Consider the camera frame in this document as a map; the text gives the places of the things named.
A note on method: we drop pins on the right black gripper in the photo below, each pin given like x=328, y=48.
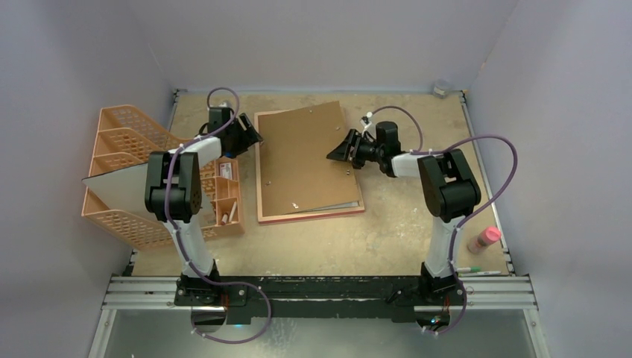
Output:
x=355, y=148

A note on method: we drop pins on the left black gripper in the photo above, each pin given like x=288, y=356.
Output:
x=249, y=136

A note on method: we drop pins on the brown cardboard backing board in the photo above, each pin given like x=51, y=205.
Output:
x=301, y=158

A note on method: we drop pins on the pink wooden photo frame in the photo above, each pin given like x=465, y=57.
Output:
x=311, y=215

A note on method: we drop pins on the beach landscape photo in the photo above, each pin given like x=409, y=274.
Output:
x=346, y=207

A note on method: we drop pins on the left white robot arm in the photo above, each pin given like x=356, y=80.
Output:
x=174, y=194

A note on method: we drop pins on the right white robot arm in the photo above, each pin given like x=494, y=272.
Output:
x=450, y=191

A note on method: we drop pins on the small red white box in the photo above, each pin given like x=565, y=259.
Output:
x=226, y=170

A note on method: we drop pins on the white marker in organizer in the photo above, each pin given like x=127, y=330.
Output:
x=227, y=211

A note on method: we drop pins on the small clear jar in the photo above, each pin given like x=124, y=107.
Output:
x=441, y=88

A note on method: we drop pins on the orange plastic desk organizer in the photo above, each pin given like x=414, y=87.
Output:
x=125, y=137

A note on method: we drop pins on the grey paper sheet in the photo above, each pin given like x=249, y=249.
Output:
x=124, y=189

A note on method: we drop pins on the green white marker pen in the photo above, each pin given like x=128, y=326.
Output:
x=471, y=269

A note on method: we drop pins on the pink glue bottle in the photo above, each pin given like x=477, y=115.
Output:
x=489, y=236

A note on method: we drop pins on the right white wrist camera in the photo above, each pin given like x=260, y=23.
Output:
x=366, y=122

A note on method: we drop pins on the black mounting rail base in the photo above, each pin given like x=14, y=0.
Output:
x=401, y=299

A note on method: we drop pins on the aluminium table frame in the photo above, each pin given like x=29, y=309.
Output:
x=391, y=237

